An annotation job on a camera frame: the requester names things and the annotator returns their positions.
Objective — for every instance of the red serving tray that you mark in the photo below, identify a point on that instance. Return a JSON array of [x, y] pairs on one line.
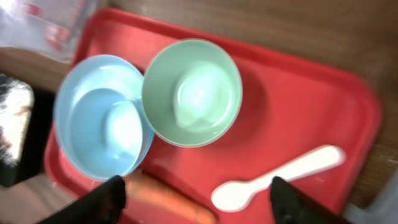
[[290, 105]]

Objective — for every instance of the rice and food scraps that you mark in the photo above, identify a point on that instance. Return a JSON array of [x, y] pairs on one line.
[[17, 100]]

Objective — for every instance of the light blue plate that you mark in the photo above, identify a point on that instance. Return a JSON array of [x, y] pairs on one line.
[[99, 71]]

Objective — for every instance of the black plastic tray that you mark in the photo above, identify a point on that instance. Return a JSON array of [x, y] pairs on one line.
[[38, 130]]

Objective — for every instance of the orange carrot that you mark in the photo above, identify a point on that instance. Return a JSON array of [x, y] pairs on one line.
[[144, 188]]

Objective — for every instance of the grey dishwasher rack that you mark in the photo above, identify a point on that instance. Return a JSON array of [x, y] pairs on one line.
[[383, 210]]

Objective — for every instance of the light blue bowl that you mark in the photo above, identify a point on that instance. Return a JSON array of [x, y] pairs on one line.
[[107, 134]]

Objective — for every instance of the clear plastic bin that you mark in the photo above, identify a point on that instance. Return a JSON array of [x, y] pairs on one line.
[[20, 31]]

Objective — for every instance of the white plastic spoon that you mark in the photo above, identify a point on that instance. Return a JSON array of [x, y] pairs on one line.
[[234, 195]]

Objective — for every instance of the mint green bowl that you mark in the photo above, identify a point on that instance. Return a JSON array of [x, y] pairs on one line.
[[192, 93]]

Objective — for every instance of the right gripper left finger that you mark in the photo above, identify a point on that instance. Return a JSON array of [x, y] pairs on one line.
[[103, 205]]

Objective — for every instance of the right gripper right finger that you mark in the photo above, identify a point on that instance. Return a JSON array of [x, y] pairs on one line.
[[292, 206]]

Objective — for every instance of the red sauce packet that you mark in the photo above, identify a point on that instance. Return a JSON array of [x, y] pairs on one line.
[[62, 18]]

